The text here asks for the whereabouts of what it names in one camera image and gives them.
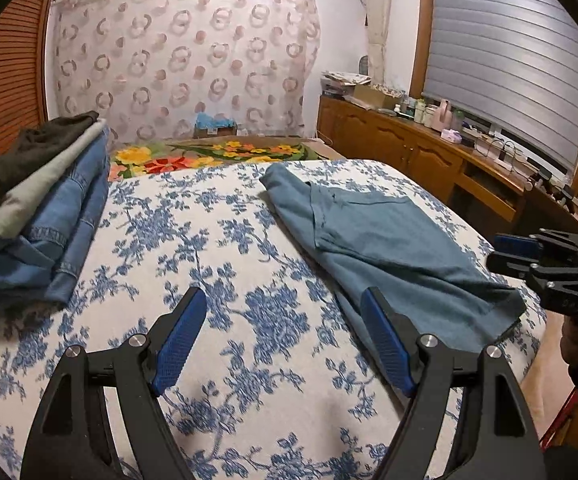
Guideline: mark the stack of printed papers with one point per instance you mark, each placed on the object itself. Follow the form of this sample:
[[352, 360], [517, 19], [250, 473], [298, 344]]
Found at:
[[344, 80]]

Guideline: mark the grey window blind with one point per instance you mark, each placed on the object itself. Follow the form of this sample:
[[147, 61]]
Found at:
[[509, 65]]

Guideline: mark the grey folded garment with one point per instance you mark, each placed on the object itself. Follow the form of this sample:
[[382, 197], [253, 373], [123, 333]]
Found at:
[[39, 195]]

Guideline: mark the cardboard box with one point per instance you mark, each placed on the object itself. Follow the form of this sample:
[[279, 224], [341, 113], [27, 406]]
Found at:
[[374, 96]]

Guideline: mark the dark olive folded garment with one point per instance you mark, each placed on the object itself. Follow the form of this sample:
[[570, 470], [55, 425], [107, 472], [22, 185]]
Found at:
[[24, 160]]

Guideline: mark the small box with blue cloth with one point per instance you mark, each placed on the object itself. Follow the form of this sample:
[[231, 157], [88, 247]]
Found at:
[[214, 122]]

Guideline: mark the blue floral white bedsheet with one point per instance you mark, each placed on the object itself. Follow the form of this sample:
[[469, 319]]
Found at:
[[179, 240]]

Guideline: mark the wooden louvre door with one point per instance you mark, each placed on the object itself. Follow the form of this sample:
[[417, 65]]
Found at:
[[4, 70]]

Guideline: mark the colourful flower blanket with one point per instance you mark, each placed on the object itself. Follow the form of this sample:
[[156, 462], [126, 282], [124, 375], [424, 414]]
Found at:
[[194, 157]]

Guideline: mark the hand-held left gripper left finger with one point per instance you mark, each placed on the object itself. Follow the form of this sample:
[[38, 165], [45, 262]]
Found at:
[[181, 340]]

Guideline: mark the wooden sideboard cabinet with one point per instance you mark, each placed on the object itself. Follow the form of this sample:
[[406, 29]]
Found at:
[[399, 140]]

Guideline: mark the cream drape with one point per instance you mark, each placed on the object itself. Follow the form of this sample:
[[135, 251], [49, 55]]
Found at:
[[378, 20]]

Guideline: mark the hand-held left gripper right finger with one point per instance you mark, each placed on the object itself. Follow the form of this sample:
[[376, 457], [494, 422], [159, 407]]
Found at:
[[386, 342]]

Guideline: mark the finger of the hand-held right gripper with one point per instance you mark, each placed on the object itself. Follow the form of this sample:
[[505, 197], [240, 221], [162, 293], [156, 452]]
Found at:
[[516, 245], [511, 265]]

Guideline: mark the teal blue sweatshirt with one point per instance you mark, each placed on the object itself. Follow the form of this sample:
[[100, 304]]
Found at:
[[394, 240]]

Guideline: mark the pink bottle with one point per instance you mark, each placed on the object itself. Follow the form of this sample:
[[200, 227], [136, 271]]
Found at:
[[441, 115]]

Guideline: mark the blue denim folded jeans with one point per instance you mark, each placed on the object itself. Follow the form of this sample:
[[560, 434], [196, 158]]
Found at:
[[54, 240]]

